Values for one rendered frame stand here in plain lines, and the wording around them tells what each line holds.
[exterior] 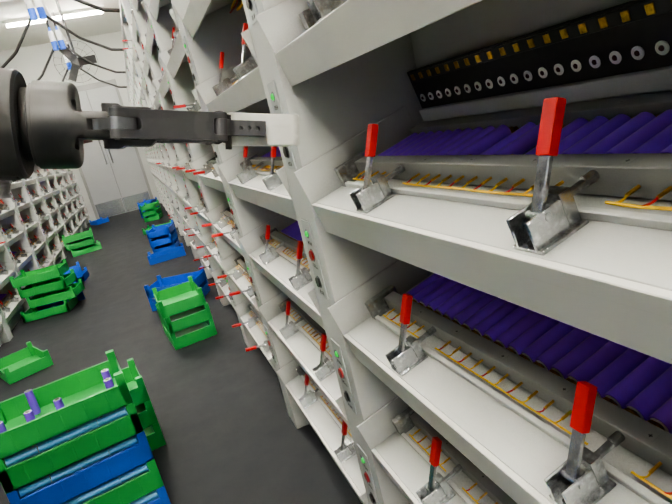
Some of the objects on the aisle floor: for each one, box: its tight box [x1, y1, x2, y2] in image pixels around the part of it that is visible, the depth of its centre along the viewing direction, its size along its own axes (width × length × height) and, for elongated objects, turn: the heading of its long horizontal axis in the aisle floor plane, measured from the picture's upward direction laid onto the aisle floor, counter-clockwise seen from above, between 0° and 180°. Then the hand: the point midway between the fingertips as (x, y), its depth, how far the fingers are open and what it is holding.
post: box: [242, 0, 425, 504], centre depth 76 cm, size 20×9×182 cm, turn 151°
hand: (261, 130), depth 53 cm, fingers open, 3 cm apart
